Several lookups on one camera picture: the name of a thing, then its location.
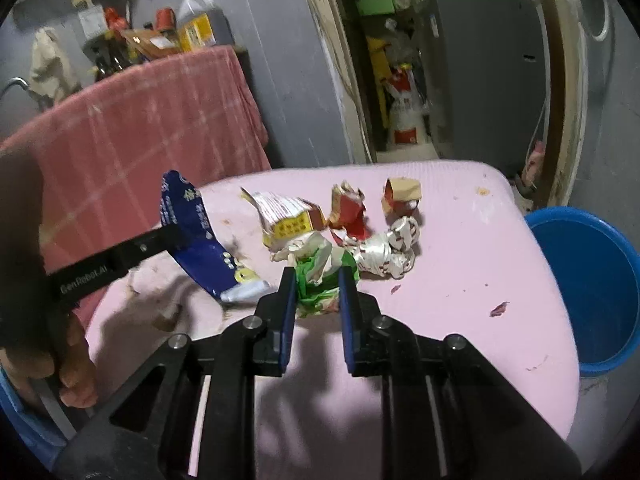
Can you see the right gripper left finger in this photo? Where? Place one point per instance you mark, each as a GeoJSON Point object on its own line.
{"type": "Point", "coordinates": [273, 345]}

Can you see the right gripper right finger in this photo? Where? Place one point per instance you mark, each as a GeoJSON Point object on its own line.
{"type": "Point", "coordinates": [363, 351]}

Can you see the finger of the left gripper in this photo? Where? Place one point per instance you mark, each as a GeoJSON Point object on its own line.
{"type": "Point", "coordinates": [81, 279]}

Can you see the green wrapper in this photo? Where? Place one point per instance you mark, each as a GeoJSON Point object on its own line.
{"type": "Point", "coordinates": [318, 291]}

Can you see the silver foil wrapper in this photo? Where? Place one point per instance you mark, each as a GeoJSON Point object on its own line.
{"type": "Point", "coordinates": [389, 254]}

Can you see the blue snack wrapper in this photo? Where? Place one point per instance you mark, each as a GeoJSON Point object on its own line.
{"type": "Point", "coordinates": [199, 253]}

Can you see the white yellow carton box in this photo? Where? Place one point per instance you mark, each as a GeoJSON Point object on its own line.
{"type": "Point", "coordinates": [283, 218]}

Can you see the red carton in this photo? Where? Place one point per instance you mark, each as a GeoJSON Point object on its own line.
{"type": "Point", "coordinates": [346, 219]}

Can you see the person's left hand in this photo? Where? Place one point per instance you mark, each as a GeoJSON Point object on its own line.
{"type": "Point", "coordinates": [75, 370]}

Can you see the pink floral table cloth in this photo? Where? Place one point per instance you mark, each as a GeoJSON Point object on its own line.
{"type": "Point", "coordinates": [479, 273]}

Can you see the pink plaid cloth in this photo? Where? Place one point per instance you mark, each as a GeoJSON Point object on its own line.
{"type": "Point", "coordinates": [103, 152]}

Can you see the brown small carton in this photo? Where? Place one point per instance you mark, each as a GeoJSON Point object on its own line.
{"type": "Point", "coordinates": [401, 196]}

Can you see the beige hanging rag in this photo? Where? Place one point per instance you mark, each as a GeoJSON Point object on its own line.
{"type": "Point", "coordinates": [52, 78]}

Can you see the metal faucet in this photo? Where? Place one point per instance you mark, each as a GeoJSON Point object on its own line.
{"type": "Point", "coordinates": [14, 82]}

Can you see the red white sack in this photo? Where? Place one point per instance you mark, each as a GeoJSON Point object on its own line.
{"type": "Point", "coordinates": [406, 124]}

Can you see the blue plastic bucket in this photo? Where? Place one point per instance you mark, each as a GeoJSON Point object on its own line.
{"type": "Point", "coordinates": [597, 271]}

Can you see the metal utensil holder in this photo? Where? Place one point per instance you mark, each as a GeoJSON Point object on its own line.
{"type": "Point", "coordinates": [92, 22]}

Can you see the red cup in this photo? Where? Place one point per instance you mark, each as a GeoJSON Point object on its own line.
{"type": "Point", "coordinates": [165, 20]}

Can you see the large vinegar jug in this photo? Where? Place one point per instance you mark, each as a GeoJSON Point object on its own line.
{"type": "Point", "coordinates": [202, 23]}

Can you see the grey washing machine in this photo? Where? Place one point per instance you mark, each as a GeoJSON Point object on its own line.
{"type": "Point", "coordinates": [485, 74]}

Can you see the green box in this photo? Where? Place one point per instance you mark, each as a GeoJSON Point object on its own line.
{"type": "Point", "coordinates": [375, 7]}

